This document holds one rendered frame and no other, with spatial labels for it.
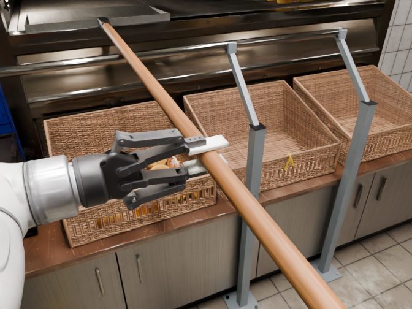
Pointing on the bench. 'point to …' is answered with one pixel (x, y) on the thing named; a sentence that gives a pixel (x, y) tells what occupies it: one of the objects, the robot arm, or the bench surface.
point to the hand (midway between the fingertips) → (206, 154)
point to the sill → (202, 21)
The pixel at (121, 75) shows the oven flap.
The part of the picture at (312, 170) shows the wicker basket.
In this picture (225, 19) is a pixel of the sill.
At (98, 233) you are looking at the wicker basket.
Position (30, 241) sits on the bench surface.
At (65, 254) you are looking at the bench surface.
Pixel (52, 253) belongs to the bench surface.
